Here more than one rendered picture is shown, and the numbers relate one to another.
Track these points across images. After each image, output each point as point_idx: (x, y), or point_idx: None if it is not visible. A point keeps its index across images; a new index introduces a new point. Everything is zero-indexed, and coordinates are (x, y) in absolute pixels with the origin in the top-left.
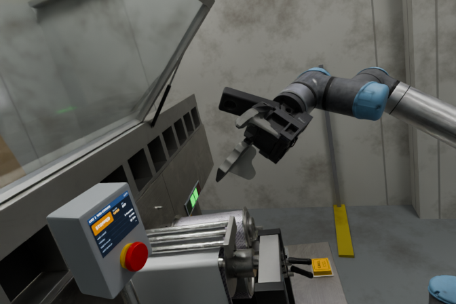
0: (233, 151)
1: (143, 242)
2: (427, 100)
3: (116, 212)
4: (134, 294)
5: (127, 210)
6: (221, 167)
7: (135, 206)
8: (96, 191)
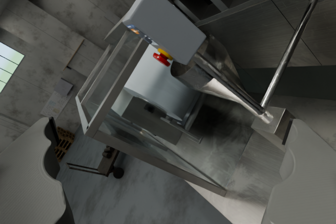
0: (287, 179)
1: (172, 56)
2: None
3: (137, 31)
4: (200, 66)
5: (143, 34)
6: (292, 131)
7: (148, 36)
8: (137, 1)
